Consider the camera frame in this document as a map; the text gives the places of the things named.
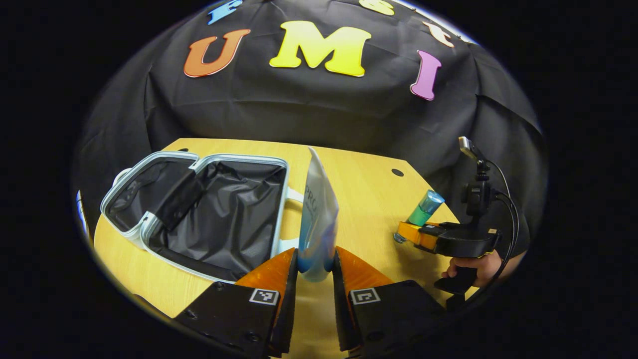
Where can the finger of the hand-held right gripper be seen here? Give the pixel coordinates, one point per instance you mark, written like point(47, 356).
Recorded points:
point(416, 237)

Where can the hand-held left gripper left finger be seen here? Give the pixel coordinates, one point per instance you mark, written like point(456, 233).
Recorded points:
point(286, 324)

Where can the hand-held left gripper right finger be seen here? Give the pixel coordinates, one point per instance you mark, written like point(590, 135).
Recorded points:
point(341, 319)

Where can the teal bottle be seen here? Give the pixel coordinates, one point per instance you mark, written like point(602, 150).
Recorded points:
point(423, 209)

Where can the white and blue tube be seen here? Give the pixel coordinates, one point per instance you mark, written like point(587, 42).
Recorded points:
point(319, 224)

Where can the light blue small suitcase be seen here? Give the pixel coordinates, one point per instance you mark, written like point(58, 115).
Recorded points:
point(219, 219)

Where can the black backdrop cloth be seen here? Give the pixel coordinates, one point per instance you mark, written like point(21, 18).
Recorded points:
point(309, 109)

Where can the white panel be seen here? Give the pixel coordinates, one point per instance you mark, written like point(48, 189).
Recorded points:
point(82, 214)

